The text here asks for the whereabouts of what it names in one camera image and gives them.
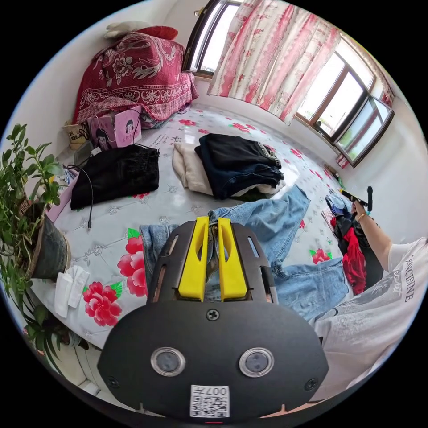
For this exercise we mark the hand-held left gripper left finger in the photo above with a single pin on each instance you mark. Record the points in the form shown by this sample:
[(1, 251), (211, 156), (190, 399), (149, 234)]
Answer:
[(194, 267)]

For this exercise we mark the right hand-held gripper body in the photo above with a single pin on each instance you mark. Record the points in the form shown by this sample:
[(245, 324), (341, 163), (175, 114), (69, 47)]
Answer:
[(359, 200)]

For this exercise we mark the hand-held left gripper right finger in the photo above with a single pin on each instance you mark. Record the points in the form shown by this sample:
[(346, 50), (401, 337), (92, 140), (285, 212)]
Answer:
[(232, 271)]

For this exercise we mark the light blue jeans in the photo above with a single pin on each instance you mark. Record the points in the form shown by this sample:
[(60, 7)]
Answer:
[(284, 220)]

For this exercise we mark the person's right forearm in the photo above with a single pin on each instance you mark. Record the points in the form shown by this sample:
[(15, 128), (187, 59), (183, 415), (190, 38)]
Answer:
[(376, 244)]

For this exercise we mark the person's right hand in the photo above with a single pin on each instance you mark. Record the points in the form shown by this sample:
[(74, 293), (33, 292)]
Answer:
[(357, 210)]

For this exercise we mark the heap of red and black clothes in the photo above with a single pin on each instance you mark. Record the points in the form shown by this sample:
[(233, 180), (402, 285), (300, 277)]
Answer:
[(354, 257)]

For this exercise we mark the dark-framed wide window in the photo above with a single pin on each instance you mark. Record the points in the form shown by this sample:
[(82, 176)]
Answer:
[(347, 103)]

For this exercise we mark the bed with floral sheet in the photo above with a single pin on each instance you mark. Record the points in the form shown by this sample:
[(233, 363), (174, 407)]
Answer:
[(110, 227)]

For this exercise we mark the pile of folded clothes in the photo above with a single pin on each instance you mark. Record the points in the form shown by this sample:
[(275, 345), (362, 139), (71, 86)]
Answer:
[(234, 160)]

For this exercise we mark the black folded trousers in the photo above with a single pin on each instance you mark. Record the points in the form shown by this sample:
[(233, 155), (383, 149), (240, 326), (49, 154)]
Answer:
[(117, 177)]

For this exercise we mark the person's body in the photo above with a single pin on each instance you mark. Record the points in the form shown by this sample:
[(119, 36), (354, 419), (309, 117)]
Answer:
[(367, 321)]

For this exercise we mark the white folded cloth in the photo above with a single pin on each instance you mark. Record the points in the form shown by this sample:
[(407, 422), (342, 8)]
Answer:
[(68, 287)]

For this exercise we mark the potted green plant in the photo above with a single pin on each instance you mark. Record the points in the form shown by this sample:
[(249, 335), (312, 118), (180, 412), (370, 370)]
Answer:
[(46, 247)]

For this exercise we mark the pink paper bag with print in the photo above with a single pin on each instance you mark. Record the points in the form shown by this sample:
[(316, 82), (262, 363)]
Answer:
[(127, 128)]

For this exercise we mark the pink floral curtain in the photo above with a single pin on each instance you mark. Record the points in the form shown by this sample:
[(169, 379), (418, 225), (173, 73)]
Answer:
[(267, 57)]

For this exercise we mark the beige woven bag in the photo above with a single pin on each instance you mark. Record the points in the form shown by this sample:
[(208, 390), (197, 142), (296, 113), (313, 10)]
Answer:
[(75, 135)]

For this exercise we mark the dark-framed narrow window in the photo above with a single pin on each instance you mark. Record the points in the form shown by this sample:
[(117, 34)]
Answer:
[(214, 36)]

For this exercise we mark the bedding stack under red blanket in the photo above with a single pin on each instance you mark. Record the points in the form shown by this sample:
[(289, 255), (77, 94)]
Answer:
[(133, 70)]

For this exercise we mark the red cushion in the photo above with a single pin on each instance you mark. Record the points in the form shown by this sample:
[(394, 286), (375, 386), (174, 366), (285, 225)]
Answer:
[(160, 32)]

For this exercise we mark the white pillow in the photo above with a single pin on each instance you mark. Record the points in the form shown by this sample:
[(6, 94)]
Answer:
[(125, 28)]

